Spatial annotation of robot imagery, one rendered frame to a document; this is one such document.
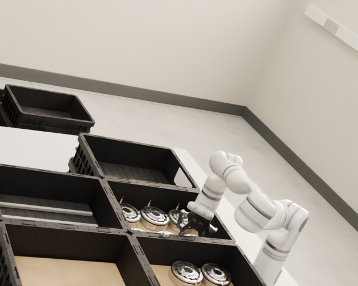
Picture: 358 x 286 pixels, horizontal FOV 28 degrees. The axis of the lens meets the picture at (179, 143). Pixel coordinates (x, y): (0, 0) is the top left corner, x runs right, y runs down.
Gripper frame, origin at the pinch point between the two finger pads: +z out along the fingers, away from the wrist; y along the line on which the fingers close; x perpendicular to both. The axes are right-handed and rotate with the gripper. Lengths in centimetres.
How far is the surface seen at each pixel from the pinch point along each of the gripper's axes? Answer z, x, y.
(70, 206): 2.1, 15.2, 37.9
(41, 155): 15, -27, 71
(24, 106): 36, -99, 120
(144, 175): 2.1, -31.3, 30.6
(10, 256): -8, 66, 30
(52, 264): 2, 46, 26
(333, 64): -3, -348, 5
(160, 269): 2.1, 20.2, 1.5
